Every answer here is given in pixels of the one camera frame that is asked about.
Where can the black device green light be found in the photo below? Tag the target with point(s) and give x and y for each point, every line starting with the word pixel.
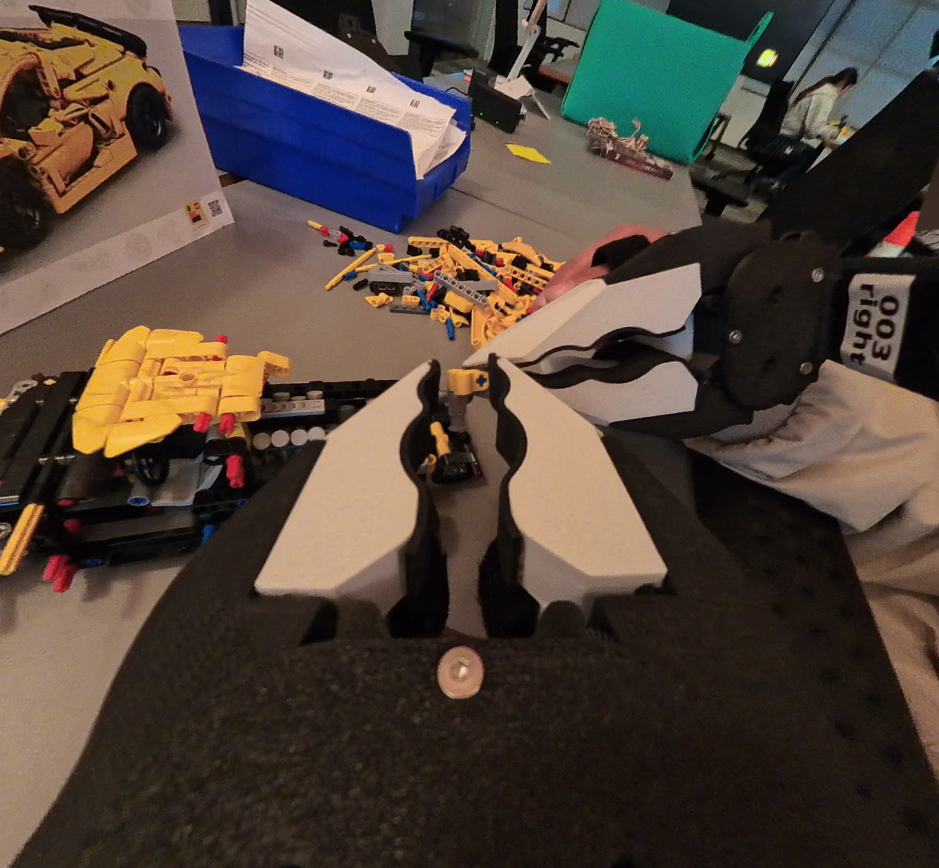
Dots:
pixel 495 105

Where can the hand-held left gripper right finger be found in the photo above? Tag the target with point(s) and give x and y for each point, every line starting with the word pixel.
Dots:
pixel 579 508

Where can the blue plastic bin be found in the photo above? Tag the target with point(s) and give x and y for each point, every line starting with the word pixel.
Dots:
pixel 308 149

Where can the small black brick assembly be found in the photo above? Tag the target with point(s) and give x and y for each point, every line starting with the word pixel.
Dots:
pixel 458 468

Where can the green folding box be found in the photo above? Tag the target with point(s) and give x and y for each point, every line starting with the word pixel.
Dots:
pixel 645 75

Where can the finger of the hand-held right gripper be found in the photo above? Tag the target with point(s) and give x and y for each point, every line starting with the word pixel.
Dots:
pixel 623 303
pixel 645 391

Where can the wooden skeleton model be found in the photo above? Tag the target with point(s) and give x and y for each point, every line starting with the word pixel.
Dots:
pixel 623 145

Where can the white paper sheets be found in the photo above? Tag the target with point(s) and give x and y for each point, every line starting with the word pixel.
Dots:
pixel 330 68

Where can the small yellow grey brick assembly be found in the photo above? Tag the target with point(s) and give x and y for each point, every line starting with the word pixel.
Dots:
pixel 462 380

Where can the toy car instruction booklet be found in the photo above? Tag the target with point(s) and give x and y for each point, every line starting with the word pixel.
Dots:
pixel 110 237

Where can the yellow paper sheet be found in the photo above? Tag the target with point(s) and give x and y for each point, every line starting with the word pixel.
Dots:
pixel 528 153

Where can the person's right hand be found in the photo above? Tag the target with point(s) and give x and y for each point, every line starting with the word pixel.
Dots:
pixel 579 266

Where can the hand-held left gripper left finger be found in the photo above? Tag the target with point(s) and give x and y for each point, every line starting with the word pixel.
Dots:
pixel 345 508

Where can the pile of loose bricks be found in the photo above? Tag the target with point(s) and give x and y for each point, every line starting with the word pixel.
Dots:
pixel 469 281

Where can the person's right forearm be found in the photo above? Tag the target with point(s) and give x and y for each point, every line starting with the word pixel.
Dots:
pixel 843 442

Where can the partly built toy car chassis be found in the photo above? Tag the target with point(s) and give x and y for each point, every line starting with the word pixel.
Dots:
pixel 169 383

